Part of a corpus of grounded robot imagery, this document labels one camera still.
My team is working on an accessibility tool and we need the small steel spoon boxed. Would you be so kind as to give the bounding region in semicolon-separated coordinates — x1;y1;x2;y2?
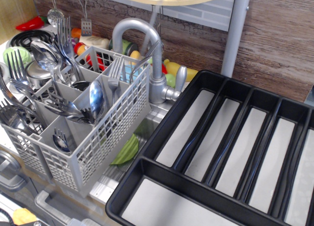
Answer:
140;11;157;56

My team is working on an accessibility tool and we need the large steel spoon centre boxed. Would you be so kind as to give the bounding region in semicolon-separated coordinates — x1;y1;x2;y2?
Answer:
89;79;105;126

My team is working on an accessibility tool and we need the large steel spoon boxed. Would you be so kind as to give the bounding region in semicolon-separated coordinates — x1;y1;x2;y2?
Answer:
89;79;105;126
30;40;67;85

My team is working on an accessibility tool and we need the steel spoon lying across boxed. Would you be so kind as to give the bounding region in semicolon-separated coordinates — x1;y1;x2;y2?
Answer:
45;94;91;124

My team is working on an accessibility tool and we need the grey plastic cutlery basket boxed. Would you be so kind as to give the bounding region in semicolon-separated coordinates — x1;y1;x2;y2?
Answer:
0;46;151;199

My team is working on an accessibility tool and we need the black cutlery tray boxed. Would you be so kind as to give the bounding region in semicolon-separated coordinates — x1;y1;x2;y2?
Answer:
105;71;314;226

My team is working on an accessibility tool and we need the large steel spoon back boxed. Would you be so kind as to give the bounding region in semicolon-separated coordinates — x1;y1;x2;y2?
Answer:
30;40;67;85

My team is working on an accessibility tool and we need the silver toy faucet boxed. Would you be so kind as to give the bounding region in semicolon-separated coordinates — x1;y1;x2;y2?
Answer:
112;18;187;103

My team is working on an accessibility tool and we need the green toy lime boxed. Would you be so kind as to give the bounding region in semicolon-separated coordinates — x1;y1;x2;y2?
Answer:
165;74;176;88

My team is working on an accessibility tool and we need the yellow toy banana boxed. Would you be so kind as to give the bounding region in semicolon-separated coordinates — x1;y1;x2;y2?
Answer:
163;59;198;82

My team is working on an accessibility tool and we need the green toy leaf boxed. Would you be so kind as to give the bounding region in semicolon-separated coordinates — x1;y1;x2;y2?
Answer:
111;134;139;165

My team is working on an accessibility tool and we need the steel fork centre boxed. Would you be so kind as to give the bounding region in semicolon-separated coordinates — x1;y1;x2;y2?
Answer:
108;57;124;106

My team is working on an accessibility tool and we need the cream toy bottle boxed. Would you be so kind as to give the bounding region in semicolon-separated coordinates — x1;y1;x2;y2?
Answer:
79;36;110;50

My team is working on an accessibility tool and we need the hanging small spatula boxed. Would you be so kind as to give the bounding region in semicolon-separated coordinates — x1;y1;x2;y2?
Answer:
78;0;92;36

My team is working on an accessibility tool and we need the steel pot with lid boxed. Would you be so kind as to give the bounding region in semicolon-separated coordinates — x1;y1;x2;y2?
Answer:
26;61;51;89

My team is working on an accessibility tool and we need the tall steel fork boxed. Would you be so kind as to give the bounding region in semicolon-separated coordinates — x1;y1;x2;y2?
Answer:
57;17;84;81

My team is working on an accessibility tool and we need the hanging slotted ladle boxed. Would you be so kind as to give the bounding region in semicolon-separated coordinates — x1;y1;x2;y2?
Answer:
47;0;64;27

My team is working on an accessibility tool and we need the green toy cabbage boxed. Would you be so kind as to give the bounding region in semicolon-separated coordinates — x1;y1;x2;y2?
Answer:
3;46;32;66

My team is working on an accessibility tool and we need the red toy pepper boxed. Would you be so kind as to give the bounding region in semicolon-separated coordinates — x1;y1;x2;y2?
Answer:
15;16;48;31

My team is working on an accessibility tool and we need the steel fork front left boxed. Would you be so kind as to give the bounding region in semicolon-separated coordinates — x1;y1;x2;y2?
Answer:
0;99;43;135

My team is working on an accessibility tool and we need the black stove burner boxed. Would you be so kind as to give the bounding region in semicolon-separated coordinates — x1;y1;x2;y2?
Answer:
7;30;52;53

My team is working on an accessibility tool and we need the yellow toy bottom left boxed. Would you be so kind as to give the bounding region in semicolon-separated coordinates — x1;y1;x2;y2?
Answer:
12;208;37;226

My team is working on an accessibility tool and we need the hanging wire whisk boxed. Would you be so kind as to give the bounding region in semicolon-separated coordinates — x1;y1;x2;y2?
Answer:
149;5;163;35

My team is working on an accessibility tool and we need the grey metal post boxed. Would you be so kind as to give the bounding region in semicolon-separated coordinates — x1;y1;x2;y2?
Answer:
221;0;250;77

